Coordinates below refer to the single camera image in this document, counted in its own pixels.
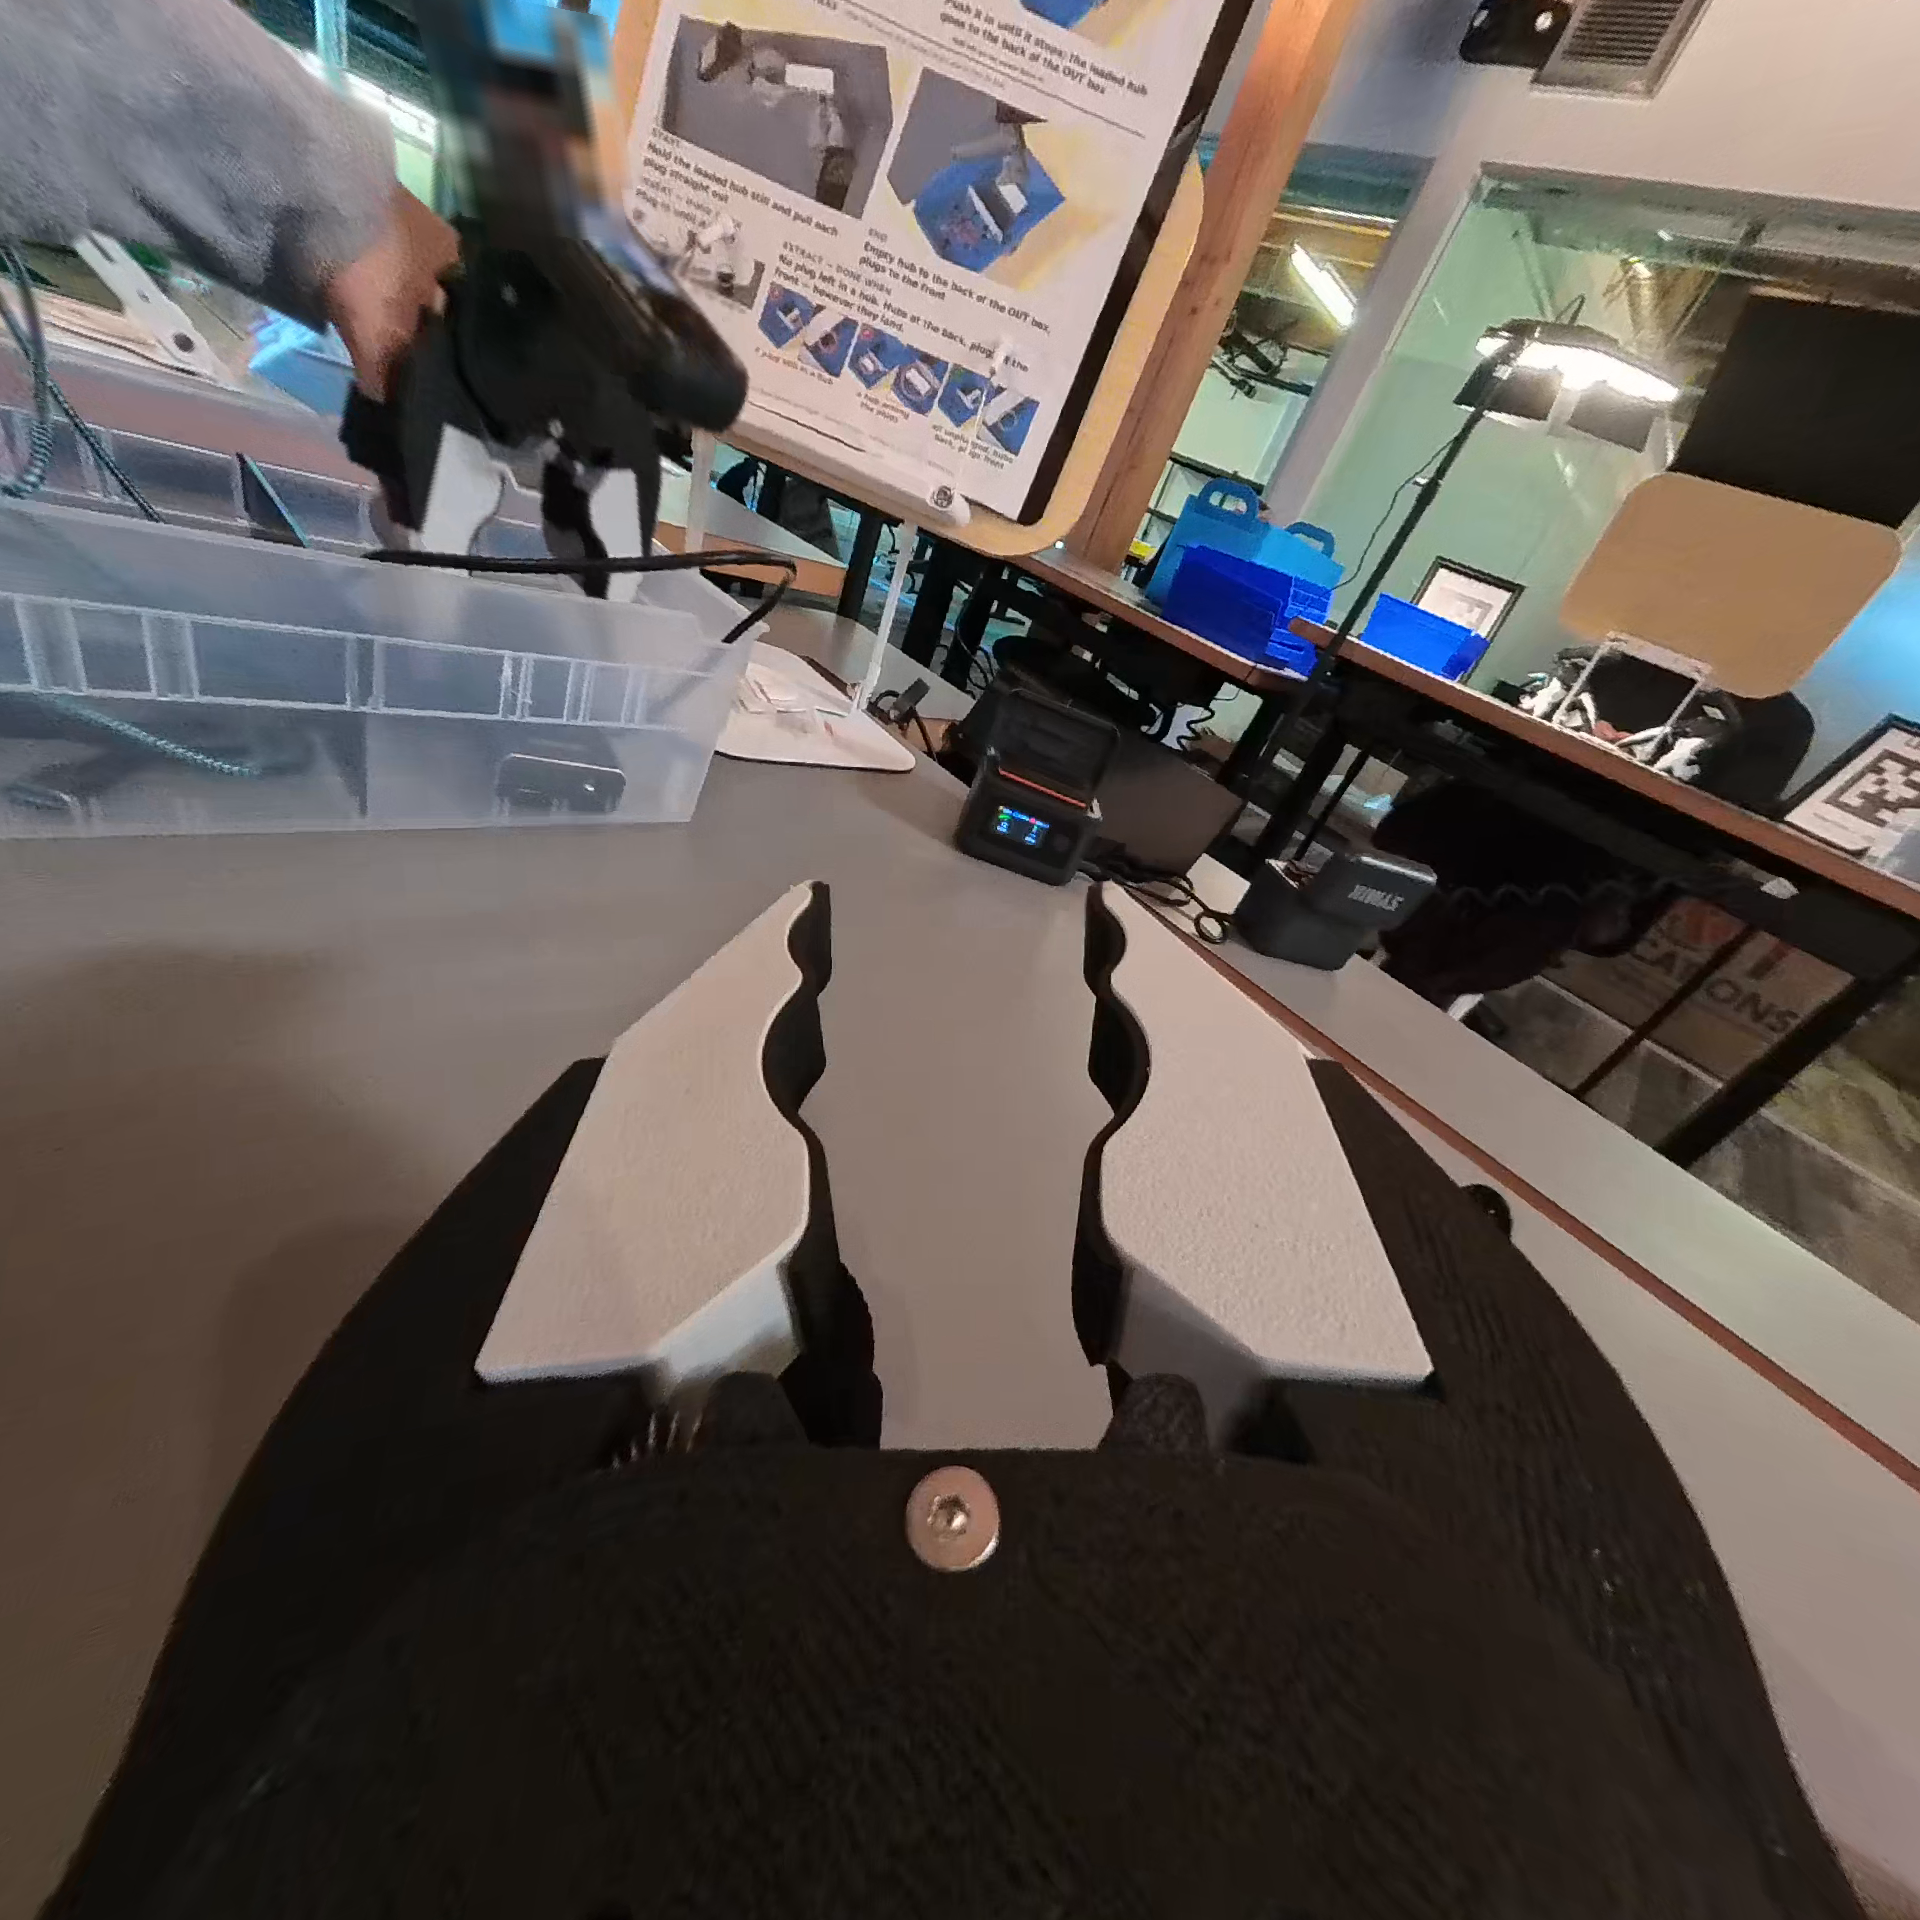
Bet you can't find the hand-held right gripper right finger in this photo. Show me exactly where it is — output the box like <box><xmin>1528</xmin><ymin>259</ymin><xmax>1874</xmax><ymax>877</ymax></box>
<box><xmin>1072</xmin><ymin>878</ymin><xmax>1437</xmax><ymax>1455</ymax></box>

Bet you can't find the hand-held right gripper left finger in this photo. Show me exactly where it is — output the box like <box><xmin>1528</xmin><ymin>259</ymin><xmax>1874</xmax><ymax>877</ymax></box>
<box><xmin>476</xmin><ymin>878</ymin><xmax>885</xmax><ymax>1451</ymax></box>

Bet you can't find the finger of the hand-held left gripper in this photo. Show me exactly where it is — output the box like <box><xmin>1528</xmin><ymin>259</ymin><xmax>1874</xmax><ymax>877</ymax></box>
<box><xmin>408</xmin><ymin>425</ymin><xmax>552</xmax><ymax>565</ymax></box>
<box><xmin>540</xmin><ymin>447</ymin><xmax>661</xmax><ymax>603</ymax></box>

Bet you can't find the black usb cable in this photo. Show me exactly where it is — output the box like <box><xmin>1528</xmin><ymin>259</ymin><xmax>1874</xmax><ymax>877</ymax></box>
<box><xmin>358</xmin><ymin>544</ymin><xmax>798</xmax><ymax>645</ymax></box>

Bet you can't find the clear plastic bin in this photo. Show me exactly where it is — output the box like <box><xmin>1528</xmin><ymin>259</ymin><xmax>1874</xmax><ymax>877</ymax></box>
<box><xmin>0</xmin><ymin>352</ymin><xmax>753</xmax><ymax>836</ymax></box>

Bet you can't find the person's left forearm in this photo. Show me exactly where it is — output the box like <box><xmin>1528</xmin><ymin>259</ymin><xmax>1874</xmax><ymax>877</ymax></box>
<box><xmin>0</xmin><ymin>0</ymin><xmax>408</xmax><ymax>327</ymax></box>

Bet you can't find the black usb hub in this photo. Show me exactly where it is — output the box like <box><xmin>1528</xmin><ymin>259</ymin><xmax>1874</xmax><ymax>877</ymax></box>
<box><xmin>497</xmin><ymin>754</ymin><xmax>631</xmax><ymax>811</ymax></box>

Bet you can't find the person's left hand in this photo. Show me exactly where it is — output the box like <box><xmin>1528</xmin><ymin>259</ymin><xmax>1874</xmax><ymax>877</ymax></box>
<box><xmin>323</xmin><ymin>186</ymin><xmax>470</xmax><ymax>398</ymax></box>

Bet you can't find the white sign stand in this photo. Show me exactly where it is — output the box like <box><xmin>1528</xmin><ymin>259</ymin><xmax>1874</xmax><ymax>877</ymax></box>
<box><xmin>702</xmin><ymin>519</ymin><xmax>959</xmax><ymax>773</ymax></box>

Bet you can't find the black battery charger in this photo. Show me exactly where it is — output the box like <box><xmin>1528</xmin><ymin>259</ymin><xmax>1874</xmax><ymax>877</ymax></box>
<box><xmin>1231</xmin><ymin>856</ymin><xmax>1441</xmax><ymax>971</ymax></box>

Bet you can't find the instruction poster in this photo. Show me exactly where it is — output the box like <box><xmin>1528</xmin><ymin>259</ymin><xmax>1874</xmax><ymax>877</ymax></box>
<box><xmin>611</xmin><ymin>0</ymin><xmax>1254</xmax><ymax>526</ymax></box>

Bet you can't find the dark flat case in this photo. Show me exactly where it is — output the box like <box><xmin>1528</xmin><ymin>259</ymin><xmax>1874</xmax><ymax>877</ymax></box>
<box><xmin>1080</xmin><ymin>736</ymin><xmax>1250</xmax><ymax>878</ymax></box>

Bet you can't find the black device with display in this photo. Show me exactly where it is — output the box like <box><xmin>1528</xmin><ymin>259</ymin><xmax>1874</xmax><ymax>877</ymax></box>
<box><xmin>953</xmin><ymin>700</ymin><xmax>1118</xmax><ymax>886</ymax></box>

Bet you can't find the brown cardboard box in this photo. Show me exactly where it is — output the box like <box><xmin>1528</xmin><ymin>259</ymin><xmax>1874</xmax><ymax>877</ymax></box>
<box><xmin>1529</xmin><ymin>904</ymin><xmax>1862</xmax><ymax>1117</ymax></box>

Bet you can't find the wooden sign board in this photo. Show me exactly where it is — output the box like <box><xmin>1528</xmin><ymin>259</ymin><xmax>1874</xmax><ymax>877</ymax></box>
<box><xmin>959</xmin><ymin>149</ymin><xmax>1210</xmax><ymax>563</ymax></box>
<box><xmin>1555</xmin><ymin>470</ymin><xmax>1911</xmax><ymax>700</ymax></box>

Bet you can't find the blue plastic bin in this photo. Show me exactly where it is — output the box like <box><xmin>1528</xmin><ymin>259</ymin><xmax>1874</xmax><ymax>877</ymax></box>
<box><xmin>1355</xmin><ymin>594</ymin><xmax>1496</xmax><ymax>682</ymax></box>

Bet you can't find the long brown edged table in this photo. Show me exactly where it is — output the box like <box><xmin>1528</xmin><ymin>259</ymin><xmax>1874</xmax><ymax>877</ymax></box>
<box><xmin>1293</xmin><ymin>622</ymin><xmax>1920</xmax><ymax>1172</ymax></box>

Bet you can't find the stack of blue bins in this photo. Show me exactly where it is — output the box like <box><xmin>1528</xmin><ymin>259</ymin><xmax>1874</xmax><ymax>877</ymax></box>
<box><xmin>1147</xmin><ymin>478</ymin><xmax>1342</xmax><ymax>677</ymax></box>

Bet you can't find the framed printed tag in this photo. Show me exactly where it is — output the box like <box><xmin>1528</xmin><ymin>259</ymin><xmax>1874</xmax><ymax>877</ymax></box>
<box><xmin>1408</xmin><ymin>563</ymin><xmax>1529</xmax><ymax>645</ymax></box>
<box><xmin>1779</xmin><ymin>715</ymin><xmax>1920</xmax><ymax>858</ymax></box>

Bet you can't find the black bag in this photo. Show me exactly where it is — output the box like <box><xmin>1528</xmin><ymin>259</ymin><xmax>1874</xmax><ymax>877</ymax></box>
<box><xmin>1555</xmin><ymin>650</ymin><xmax>1821</xmax><ymax>811</ymax></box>

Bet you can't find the studio light on stand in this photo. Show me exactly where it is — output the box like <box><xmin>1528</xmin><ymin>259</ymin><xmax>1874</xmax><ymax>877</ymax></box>
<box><xmin>1254</xmin><ymin>309</ymin><xmax>1692</xmax><ymax>858</ymax></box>

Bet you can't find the black panel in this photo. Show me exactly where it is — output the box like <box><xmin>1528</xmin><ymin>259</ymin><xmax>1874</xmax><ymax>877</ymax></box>
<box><xmin>1680</xmin><ymin>295</ymin><xmax>1920</xmax><ymax>526</ymax></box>

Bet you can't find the ceiling vent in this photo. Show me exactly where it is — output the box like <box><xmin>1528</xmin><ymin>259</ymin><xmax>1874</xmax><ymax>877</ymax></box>
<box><xmin>1529</xmin><ymin>0</ymin><xmax>1710</xmax><ymax>101</ymax></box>

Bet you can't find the white bracket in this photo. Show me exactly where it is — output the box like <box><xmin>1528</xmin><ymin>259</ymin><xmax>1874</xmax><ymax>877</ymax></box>
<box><xmin>61</xmin><ymin>232</ymin><xmax>240</xmax><ymax>380</ymax></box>

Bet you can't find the wooden post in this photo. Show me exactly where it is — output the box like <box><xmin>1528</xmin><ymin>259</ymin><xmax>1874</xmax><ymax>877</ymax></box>
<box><xmin>1072</xmin><ymin>0</ymin><xmax>1368</xmax><ymax>572</ymax></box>

